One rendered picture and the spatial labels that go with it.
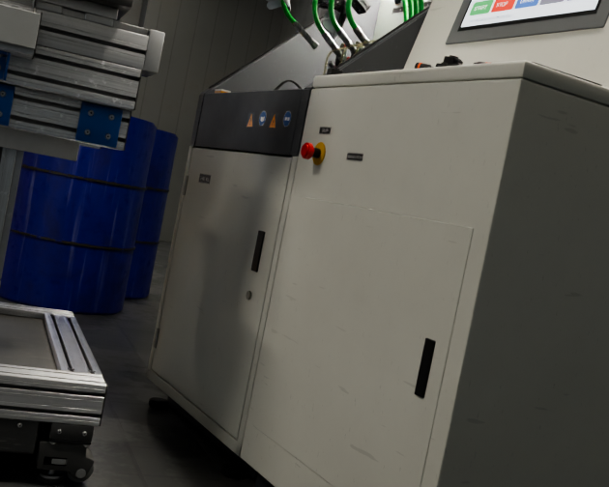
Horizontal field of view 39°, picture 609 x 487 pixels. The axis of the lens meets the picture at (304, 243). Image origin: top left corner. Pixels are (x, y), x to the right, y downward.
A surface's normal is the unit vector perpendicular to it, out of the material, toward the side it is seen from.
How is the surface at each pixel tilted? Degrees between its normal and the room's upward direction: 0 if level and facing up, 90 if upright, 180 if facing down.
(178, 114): 90
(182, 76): 90
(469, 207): 90
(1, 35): 90
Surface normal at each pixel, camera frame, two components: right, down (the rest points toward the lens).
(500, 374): 0.48, 0.14
